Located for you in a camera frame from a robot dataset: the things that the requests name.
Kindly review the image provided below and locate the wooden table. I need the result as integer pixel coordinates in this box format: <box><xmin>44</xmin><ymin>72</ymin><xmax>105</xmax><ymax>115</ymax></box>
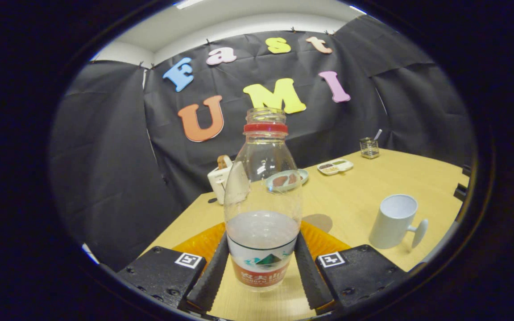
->
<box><xmin>141</xmin><ymin>148</ymin><xmax>469</xmax><ymax>321</ymax></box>

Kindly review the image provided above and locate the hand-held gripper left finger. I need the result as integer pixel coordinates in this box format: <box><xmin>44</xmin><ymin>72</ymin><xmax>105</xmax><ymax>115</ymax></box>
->
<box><xmin>118</xmin><ymin>223</ymin><xmax>230</xmax><ymax>313</ymax></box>

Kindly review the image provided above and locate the black backdrop cloth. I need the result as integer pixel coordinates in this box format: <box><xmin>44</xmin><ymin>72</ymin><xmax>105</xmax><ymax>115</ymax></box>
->
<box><xmin>50</xmin><ymin>16</ymin><xmax>476</xmax><ymax>272</ymax></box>

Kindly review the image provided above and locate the pale green plate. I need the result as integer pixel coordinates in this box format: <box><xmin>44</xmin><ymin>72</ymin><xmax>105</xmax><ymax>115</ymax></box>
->
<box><xmin>265</xmin><ymin>169</ymin><xmax>309</xmax><ymax>193</ymax></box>

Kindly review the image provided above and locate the round brown coaster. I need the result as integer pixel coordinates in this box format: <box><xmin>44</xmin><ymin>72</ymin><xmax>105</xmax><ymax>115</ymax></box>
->
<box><xmin>302</xmin><ymin>214</ymin><xmax>333</xmax><ymax>233</ymax></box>

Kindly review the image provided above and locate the white toaster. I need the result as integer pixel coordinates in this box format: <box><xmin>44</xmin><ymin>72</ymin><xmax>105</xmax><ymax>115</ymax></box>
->
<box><xmin>207</xmin><ymin>165</ymin><xmax>240</xmax><ymax>205</ymax></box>

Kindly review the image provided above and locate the clear plastic juice bottle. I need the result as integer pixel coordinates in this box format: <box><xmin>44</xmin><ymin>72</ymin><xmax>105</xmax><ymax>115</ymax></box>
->
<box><xmin>224</xmin><ymin>107</ymin><xmax>303</xmax><ymax>292</ymax></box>

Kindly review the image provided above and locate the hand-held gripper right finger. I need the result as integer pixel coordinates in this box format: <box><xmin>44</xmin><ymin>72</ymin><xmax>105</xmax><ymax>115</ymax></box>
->
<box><xmin>294</xmin><ymin>221</ymin><xmax>408</xmax><ymax>310</ymax></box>

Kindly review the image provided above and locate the white sectioned dish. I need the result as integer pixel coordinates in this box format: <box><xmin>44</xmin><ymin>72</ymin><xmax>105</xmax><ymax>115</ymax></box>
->
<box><xmin>317</xmin><ymin>158</ymin><xmax>354</xmax><ymax>176</ymax></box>

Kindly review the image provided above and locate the white cup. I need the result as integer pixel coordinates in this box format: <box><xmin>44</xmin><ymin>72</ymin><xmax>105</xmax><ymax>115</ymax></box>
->
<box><xmin>369</xmin><ymin>194</ymin><xmax>429</xmax><ymax>249</ymax></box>

